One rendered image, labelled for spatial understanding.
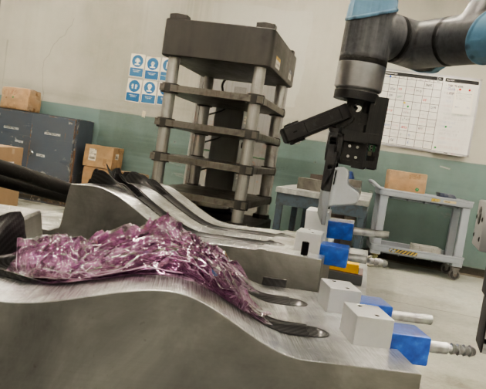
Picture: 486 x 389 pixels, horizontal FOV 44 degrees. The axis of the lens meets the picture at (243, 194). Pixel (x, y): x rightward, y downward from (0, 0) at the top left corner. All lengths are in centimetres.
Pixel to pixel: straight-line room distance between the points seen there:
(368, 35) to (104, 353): 63
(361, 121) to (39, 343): 62
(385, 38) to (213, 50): 404
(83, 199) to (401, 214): 658
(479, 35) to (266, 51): 399
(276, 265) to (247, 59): 412
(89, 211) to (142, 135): 706
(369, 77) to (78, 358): 62
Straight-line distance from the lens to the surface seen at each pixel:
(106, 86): 820
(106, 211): 87
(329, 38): 752
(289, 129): 95
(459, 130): 737
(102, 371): 51
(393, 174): 672
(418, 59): 100
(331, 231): 95
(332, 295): 67
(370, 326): 57
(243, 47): 489
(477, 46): 92
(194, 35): 502
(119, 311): 49
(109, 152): 765
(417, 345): 60
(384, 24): 96
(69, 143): 779
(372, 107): 95
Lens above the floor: 101
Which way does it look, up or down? 4 degrees down
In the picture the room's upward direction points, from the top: 9 degrees clockwise
